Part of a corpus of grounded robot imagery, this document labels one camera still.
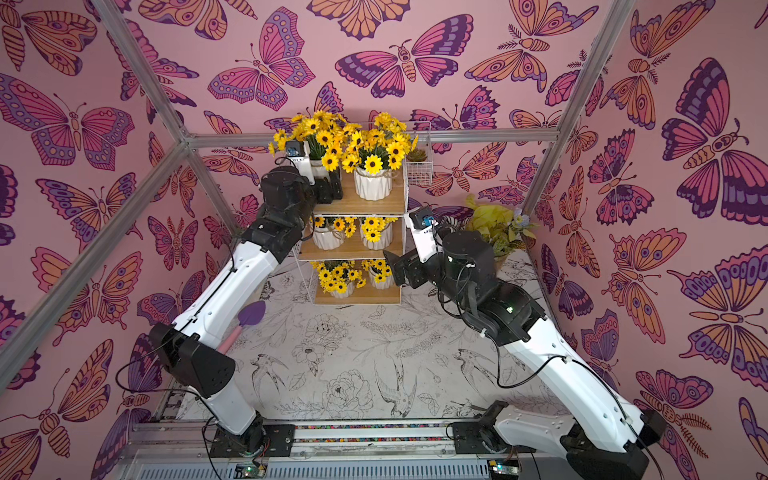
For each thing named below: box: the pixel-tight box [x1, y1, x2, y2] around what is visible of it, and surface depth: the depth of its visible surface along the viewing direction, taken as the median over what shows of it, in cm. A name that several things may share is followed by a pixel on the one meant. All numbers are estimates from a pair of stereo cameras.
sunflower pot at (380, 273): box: [362, 258, 394, 290], surface depth 95 cm
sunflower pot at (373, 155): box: [342, 112, 419, 201], surface depth 64 cm
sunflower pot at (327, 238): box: [312, 225, 345, 251], surface depth 81 cm
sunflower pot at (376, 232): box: [359, 216, 398, 250], surface depth 71 cm
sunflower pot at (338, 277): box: [310, 260, 367, 299], surface depth 93 cm
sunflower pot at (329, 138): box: [268, 110, 362, 182], surface depth 65 cm
